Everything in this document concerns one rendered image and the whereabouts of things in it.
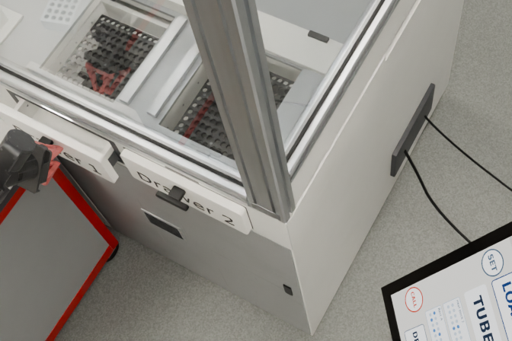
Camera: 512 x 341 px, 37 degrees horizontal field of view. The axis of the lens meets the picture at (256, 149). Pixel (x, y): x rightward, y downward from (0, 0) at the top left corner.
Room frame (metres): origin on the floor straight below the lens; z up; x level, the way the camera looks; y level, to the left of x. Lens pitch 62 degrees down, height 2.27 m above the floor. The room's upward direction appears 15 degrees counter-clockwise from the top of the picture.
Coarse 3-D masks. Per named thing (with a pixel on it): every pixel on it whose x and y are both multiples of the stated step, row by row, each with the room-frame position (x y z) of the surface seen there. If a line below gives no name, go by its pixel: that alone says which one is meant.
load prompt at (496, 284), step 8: (496, 280) 0.28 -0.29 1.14; (504, 280) 0.28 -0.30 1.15; (496, 288) 0.27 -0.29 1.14; (504, 288) 0.27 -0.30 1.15; (496, 296) 0.26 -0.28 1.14; (504, 296) 0.26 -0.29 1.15; (504, 304) 0.25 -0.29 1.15; (504, 312) 0.24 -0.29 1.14; (504, 320) 0.23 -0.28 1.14; (504, 328) 0.22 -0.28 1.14
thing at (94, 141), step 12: (24, 108) 0.99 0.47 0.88; (36, 108) 1.00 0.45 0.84; (48, 120) 0.97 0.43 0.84; (60, 120) 0.96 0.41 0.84; (72, 132) 0.92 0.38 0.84; (84, 132) 0.91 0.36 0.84; (84, 144) 0.88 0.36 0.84; (96, 144) 0.88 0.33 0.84; (108, 144) 0.83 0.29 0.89; (108, 156) 0.81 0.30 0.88
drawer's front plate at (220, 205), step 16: (128, 160) 0.77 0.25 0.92; (144, 160) 0.75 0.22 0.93; (144, 176) 0.75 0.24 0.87; (160, 176) 0.71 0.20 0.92; (176, 176) 0.70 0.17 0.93; (192, 192) 0.66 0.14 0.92; (208, 192) 0.65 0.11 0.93; (208, 208) 0.64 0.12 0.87; (224, 208) 0.61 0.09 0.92; (240, 208) 0.60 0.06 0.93; (240, 224) 0.59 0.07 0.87
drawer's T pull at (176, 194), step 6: (174, 186) 0.69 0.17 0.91; (174, 192) 0.68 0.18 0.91; (180, 192) 0.67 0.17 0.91; (162, 198) 0.67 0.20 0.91; (168, 198) 0.67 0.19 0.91; (174, 198) 0.66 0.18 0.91; (180, 198) 0.66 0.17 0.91; (174, 204) 0.65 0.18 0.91; (180, 204) 0.65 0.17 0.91; (186, 204) 0.64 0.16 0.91; (186, 210) 0.63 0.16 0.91
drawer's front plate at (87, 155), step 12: (0, 108) 0.97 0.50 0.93; (12, 120) 0.95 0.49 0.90; (24, 120) 0.92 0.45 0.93; (36, 120) 0.91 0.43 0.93; (36, 132) 0.90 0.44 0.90; (48, 132) 0.88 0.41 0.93; (60, 132) 0.87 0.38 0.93; (60, 144) 0.85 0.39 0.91; (72, 144) 0.83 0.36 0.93; (72, 156) 0.84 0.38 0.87; (84, 156) 0.81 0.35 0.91; (96, 156) 0.79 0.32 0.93; (96, 168) 0.80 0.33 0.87; (108, 168) 0.78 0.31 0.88
